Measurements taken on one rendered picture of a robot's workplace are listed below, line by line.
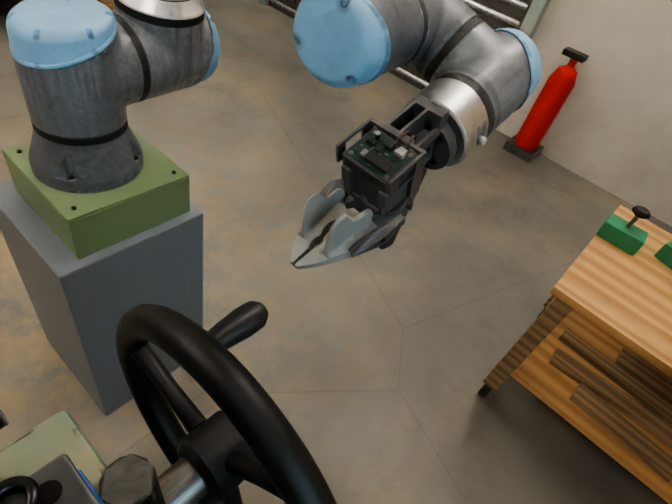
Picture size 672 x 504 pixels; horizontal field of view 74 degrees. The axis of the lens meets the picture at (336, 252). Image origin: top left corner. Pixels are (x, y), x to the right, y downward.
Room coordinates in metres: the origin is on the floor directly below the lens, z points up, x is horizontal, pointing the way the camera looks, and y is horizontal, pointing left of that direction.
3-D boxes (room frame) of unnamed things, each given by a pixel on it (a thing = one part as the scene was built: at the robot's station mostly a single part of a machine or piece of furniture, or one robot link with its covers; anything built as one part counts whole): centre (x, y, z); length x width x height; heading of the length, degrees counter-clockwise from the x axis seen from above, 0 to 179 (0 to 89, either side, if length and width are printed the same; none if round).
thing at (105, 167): (0.64, 0.50, 0.70); 0.19 x 0.19 x 0.10
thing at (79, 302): (0.64, 0.50, 0.27); 0.30 x 0.30 x 0.55; 60
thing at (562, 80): (2.60, -0.91, 0.30); 0.19 x 0.18 x 0.60; 150
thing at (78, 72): (0.65, 0.50, 0.83); 0.17 x 0.15 x 0.18; 156
